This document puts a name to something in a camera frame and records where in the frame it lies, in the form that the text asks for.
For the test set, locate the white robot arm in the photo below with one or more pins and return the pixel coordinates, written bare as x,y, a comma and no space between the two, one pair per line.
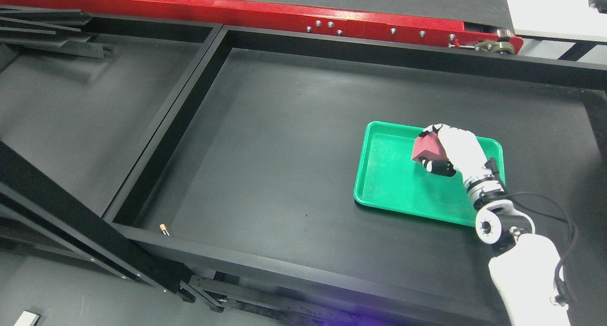
524,267

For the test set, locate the black metal shelf right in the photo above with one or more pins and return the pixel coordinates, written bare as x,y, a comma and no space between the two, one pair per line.
255,175

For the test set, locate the pink foam block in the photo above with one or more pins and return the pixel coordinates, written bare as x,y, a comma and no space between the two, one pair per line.
428,146

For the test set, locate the black metal shelf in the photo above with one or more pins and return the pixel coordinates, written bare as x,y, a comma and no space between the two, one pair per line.
255,175
77,131

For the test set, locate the green plastic tray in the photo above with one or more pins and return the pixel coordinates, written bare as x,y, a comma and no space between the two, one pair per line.
388,178

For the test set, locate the black metal shelf left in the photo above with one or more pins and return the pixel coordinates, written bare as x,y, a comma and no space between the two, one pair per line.
77,131

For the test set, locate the red conveyor frame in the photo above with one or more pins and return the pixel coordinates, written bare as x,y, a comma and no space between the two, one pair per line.
294,18

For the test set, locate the white table leg base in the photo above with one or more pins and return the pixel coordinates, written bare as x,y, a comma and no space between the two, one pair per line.
27,318

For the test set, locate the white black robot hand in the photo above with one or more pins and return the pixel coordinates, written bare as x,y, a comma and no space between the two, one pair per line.
462,150

